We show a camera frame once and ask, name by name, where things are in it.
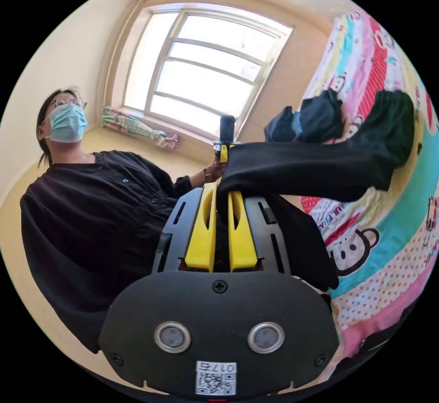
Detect person's left forearm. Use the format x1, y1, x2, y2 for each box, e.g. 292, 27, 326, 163
189, 167, 216, 188

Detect person's body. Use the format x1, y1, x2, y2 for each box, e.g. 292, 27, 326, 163
19, 87, 203, 355

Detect bed with printed sheet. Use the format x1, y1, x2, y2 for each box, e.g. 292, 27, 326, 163
299, 11, 439, 378

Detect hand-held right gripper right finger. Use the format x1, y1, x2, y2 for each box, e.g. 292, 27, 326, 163
227, 191, 257, 272

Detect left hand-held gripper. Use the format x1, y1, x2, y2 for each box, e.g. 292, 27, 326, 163
212, 140, 243, 164

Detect window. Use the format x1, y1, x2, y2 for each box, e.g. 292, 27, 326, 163
120, 5, 294, 139

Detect pile of clothes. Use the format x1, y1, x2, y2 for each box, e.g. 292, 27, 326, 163
263, 88, 345, 144

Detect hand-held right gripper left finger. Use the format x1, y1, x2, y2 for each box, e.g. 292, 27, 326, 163
185, 182, 218, 271

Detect checked curtain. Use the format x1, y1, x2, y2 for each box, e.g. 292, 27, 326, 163
102, 105, 180, 150

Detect black pants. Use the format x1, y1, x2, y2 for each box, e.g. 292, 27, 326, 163
217, 90, 416, 291

